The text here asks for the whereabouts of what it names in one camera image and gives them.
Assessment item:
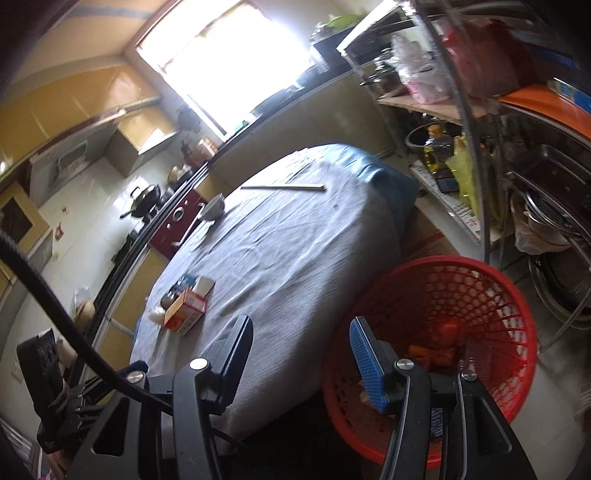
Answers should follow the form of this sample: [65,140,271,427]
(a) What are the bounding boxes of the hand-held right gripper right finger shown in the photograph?
[349,316,539,480]

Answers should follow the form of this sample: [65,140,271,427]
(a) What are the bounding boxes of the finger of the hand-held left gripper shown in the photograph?
[69,369,125,409]

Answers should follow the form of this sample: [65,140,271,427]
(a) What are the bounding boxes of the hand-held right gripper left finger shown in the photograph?
[65,315,254,480]

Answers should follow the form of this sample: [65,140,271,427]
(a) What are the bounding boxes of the orange box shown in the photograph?
[163,287,207,337]

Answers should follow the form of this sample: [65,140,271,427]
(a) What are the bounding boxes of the red gold wrapper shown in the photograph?
[406,344,455,368]

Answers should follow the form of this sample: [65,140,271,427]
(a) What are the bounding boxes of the blue box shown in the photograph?
[172,273,200,294]

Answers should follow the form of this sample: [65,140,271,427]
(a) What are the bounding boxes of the red plastic basket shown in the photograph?
[322,255,540,472]

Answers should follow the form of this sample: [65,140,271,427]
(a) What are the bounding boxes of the table with grey cloth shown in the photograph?
[129,148,402,444]

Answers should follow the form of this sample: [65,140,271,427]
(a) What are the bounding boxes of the picture front upper cabinets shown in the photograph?
[0,180,49,296]

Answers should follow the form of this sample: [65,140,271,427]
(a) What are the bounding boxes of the white bowl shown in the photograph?
[199,194,227,221]

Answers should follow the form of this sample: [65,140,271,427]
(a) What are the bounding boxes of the brown cardboard box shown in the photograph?
[406,208,462,259]

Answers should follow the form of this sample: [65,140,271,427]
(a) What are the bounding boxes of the long wooden stick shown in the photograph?
[240,183,327,192]

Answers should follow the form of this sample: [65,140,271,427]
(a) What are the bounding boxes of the black wok with lid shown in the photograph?
[120,184,162,219]

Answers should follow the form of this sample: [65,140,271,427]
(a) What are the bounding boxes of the blue under cloth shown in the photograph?
[318,143,421,241]

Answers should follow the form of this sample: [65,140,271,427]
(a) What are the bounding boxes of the translucent plastic bag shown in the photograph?
[512,208,573,256]

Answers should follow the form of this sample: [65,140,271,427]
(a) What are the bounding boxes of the range hood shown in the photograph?
[28,138,90,195]

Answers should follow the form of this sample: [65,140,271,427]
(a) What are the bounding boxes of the yellow plastic bag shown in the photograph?
[445,134,483,213]

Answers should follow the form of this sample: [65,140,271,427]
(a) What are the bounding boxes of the large steel basin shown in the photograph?
[529,254,591,324]

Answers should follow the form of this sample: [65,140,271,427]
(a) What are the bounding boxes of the cooking oil bottle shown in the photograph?
[422,124,455,178]

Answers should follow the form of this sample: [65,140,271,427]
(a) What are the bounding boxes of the steel steamer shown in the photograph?
[522,189,591,245]

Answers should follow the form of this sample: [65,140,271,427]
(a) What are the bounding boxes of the plain yellow upper cabinets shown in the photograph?
[0,62,162,162]

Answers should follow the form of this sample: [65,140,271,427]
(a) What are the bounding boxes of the metal storage rack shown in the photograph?
[337,0,591,352]

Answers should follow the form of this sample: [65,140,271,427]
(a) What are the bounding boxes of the steel baking tray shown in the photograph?
[505,144,591,204]

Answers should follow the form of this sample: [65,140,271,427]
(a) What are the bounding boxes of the window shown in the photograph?
[136,0,319,141]

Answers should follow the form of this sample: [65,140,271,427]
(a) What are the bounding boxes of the steel pot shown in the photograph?
[360,60,402,93]

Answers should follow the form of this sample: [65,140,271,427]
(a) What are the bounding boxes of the pink white plastic bag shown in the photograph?
[392,34,455,104]

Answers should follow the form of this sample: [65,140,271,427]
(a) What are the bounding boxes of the black microwave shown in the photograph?
[309,32,370,75]

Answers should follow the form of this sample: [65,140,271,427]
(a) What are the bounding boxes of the orange board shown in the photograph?
[499,83,591,139]

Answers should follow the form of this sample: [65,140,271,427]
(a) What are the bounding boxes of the red bag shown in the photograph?
[438,16,536,97]

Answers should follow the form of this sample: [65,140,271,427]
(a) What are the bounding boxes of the blue white carton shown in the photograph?
[547,76,591,109]

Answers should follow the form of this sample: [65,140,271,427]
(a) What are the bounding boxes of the green bowl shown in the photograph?
[323,14,361,29]

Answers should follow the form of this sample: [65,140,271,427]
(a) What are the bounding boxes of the thick black gripper cable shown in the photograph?
[0,228,245,450]

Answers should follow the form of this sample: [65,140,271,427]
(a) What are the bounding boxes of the small yellow wall cabinet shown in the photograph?
[104,111,178,176]

